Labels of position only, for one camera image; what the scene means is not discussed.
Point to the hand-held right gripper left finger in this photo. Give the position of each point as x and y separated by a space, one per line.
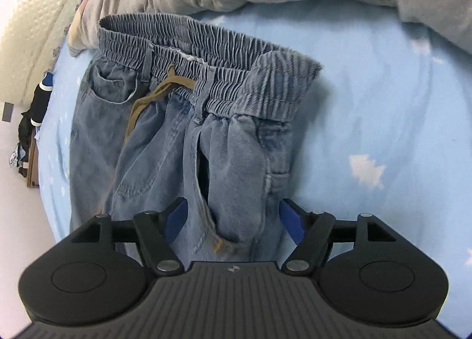
177 218

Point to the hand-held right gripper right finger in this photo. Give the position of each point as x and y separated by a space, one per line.
293 221

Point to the white and blue printed bag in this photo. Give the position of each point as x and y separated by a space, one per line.
17 157

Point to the wooden nightstand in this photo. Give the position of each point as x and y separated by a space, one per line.
33 165

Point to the beige quilted headboard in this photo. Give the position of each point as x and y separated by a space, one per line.
33 29

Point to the black cloth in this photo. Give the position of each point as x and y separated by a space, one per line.
26 128

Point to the grey wall socket plate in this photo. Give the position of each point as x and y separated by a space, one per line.
8 111

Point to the blue denim pants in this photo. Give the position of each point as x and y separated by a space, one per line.
236 147

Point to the black bolster with blue ends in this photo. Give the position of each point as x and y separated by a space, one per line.
38 103

